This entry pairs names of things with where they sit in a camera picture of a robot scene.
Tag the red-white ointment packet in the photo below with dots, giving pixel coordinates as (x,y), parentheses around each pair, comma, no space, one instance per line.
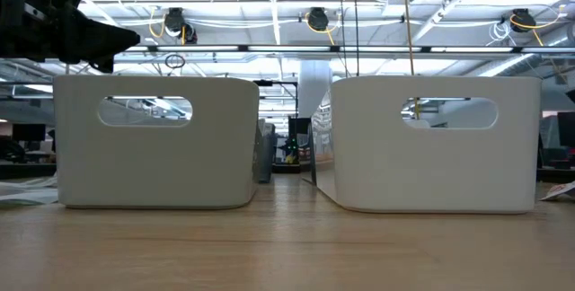
(561,191)

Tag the white bandage wrapper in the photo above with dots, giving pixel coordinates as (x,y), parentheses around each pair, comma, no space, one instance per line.
(27,182)
(40,196)

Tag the white building column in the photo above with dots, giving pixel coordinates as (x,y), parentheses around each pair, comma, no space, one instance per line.
(314,89)

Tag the black monitor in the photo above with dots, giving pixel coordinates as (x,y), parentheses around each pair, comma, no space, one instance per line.
(568,129)
(29,132)

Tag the grey plastic bin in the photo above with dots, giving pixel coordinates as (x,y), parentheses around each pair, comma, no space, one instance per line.
(157,165)

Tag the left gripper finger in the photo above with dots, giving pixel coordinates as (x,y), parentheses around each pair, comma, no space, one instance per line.
(102,65)
(99,39)

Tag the green-striped bandage wrapper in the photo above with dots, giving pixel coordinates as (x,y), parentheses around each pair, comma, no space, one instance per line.
(11,204)

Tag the brown translucent plastic bin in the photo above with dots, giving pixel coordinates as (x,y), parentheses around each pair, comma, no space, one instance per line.
(266,156)

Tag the white plastic bin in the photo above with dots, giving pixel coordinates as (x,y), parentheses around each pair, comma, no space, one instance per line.
(427,170)

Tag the long ceiling light rail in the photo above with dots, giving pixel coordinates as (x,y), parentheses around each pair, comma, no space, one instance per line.
(287,48)

